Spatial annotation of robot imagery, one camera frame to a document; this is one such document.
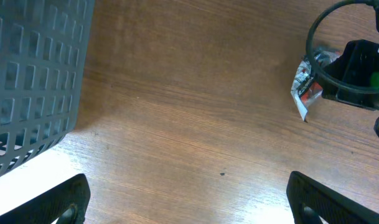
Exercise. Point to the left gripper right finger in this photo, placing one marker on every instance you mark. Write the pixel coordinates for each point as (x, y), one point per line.
(313, 202)

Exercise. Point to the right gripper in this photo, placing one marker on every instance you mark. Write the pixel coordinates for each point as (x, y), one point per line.
(353, 78)

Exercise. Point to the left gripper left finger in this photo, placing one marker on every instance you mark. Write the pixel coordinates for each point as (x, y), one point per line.
(64, 203)

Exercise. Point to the black snack bag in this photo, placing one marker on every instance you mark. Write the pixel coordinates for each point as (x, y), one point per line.
(305, 90)

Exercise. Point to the grey plastic mesh basket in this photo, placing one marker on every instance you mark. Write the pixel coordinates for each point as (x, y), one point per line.
(43, 47)

